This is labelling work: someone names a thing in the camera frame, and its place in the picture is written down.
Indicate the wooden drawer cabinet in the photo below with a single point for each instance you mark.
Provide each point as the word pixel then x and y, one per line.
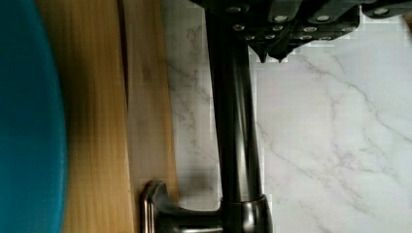
pixel 110 56

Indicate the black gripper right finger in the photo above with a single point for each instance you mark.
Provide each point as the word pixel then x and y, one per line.
pixel 316 22

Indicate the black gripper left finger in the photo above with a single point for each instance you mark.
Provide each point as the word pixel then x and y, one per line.
pixel 265 27

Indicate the black drawer handle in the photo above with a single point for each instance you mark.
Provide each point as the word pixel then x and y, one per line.
pixel 244 208

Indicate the teal plate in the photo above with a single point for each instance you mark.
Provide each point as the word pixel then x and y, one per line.
pixel 33 151

